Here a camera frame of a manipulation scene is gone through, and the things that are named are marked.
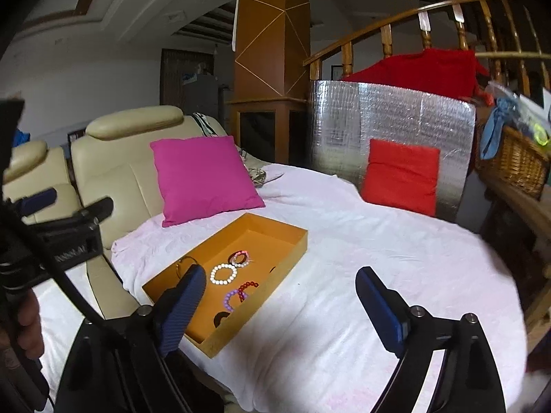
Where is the black hair scrunchie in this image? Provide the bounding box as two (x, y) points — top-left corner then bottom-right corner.
(213, 310), (231, 328)

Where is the silver metal bangle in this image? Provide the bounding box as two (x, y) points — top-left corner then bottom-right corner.
(175, 255), (198, 280)

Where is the purple bead bracelet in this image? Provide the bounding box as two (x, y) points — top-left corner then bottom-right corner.
(222, 288), (245, 314)

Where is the white bead bracelet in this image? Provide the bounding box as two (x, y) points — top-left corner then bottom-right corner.
(209, 262), (239, 286)

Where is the red bead bracelet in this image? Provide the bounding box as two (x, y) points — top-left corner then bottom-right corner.
(236, 279), (261, 302)

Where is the dark red bangle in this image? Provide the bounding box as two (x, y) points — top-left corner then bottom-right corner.
(228, 250), (250, 267)

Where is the person's left hand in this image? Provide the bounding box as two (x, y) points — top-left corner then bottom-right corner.
(17, 290), (45, 360)

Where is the beige leather sofa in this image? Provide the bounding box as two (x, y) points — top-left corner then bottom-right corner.
(4, 106), (226, 319)

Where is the pink white blanket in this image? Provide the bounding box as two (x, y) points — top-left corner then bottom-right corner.
(32, 162), (529, 413)

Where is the orange cardboard tray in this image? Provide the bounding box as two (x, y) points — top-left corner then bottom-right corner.
(143, 213), (308, 358)

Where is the magenta cushion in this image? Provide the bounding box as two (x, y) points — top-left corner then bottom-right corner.
(150, 136), (264, 227)

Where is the wicker basket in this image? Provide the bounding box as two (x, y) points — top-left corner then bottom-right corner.
(475, 123), (550, 200)

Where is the wooden pillar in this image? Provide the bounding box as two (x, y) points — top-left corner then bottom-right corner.
(230, 0), (310, 164)

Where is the silver foil insulation sheet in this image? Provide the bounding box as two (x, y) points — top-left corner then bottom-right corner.
(309, 80), (475, 222)

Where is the blue cloth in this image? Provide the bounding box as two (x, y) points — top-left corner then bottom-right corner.
(478, 98), (517, 160)

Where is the large red cushion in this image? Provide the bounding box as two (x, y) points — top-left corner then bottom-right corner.
(341, 47), (494, 105)

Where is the wooden stair railing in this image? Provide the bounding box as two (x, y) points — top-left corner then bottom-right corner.
(303, 0), (550, 97)

